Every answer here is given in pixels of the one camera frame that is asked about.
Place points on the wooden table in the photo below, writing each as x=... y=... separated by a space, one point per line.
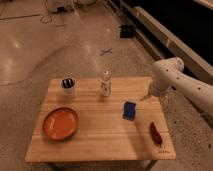
x=103 y=133

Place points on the metal rail along wall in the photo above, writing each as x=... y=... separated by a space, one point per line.
x=194 y=65

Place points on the dark red chili pepper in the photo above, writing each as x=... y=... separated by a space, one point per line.
x=155 y=135

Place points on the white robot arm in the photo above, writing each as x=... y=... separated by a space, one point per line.
x=169 y=73

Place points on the orange plate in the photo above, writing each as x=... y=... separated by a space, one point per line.
x=60 y=124

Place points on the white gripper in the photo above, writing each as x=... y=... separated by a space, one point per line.
x=156 y=90

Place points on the clear plastic bottle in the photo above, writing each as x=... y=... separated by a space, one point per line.
x=106 y=83

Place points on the black box on floor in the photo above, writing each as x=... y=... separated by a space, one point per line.
x=127 y=31

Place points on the blue sponge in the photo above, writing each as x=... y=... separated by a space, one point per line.
x=129 y=110

